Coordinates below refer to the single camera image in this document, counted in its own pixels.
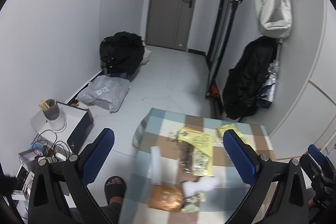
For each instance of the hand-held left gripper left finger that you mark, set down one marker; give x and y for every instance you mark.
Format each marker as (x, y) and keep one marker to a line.
(98, 155)

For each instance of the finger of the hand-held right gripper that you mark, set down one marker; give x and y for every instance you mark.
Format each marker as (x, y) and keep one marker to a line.
(318, 155)

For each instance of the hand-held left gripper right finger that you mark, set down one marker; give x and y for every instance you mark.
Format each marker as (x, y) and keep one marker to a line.
(239, 155)

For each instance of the white tissue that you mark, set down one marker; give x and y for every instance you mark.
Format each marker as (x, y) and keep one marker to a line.
(202, 184)

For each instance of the orange snack packet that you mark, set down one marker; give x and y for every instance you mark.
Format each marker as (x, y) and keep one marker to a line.
(165, 197)

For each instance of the yellow plastic packet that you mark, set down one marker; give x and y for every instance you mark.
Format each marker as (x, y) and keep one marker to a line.
(197, 145)
(223, 128)

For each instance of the black slipper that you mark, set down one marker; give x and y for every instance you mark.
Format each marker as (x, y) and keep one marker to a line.
(115, 191)

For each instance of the white cylindrical container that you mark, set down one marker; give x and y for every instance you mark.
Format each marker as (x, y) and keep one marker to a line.
(57, 123)

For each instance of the grey plastic mailer bag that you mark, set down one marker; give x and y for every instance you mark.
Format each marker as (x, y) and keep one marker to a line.
(105, 91)

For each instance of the crumpled green printed wrapper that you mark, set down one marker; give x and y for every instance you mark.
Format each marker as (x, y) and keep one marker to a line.
(194, 203)

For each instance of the grey cup with chopsticks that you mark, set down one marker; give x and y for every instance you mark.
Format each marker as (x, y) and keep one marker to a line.
(51, 109)

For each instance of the small orange object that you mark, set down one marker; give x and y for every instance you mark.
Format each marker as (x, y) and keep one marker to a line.
(212, 92)

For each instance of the checkered tablecloth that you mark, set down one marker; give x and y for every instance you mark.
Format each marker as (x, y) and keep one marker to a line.
(162, 124)

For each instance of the black hanging jacket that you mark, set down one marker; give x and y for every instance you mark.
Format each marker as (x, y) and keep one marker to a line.
(246, 82)

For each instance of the silver folded umbrella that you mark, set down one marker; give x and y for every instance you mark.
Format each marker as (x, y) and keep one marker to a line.
(270, 85)

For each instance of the white wardrobe with wood trim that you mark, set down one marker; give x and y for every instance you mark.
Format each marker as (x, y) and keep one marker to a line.
(323, 69)

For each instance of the black clothes pile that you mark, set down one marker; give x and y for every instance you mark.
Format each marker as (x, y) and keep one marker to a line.
(120, 52)

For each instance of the beige bag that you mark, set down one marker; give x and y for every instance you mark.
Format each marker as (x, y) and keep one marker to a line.
(146, 54)

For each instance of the black framed door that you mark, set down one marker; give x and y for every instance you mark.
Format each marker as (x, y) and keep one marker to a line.
(223, 29)

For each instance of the grey door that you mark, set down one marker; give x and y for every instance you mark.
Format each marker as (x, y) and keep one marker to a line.
(168, 3)

